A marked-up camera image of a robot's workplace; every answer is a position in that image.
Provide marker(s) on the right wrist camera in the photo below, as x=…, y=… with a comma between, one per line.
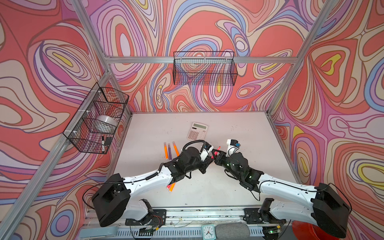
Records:
x=233, y=146

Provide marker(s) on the red bucket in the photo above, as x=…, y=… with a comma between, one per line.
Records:
x=306, y=231

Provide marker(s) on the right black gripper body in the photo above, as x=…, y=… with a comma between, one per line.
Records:
x=222, y=159

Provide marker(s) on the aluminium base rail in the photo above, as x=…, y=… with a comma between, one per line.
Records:
x=183, y=223

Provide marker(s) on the orange pen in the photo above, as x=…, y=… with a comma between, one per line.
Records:
x=176, y=149
x=171, y=187
x=166, y=151

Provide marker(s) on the black wire basket left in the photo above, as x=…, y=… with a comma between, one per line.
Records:
x=100, y=101

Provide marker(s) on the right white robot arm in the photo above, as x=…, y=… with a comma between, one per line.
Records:
x=318, y=205

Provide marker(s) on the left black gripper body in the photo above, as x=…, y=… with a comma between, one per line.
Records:
x=205, y=163

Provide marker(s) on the pink calculator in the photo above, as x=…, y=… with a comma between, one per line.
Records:
x=197, y=131

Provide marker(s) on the small white clock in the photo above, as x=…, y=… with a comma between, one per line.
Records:
x=208, y=232

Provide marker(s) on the black wire basket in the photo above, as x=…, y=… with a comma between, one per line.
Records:
x=204, y=68
x=100, y=101

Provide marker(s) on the purple pen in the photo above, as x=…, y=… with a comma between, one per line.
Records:
x=169, y=151

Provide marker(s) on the black wire basket back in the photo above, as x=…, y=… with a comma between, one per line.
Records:
x=204, y=68

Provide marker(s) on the black marker in basket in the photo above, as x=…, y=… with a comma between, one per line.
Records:
x=103, y=145

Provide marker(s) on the silver tape roll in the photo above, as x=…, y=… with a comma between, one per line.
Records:
x=104, y=124

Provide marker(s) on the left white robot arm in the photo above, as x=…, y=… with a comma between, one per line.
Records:
x=111, y=200

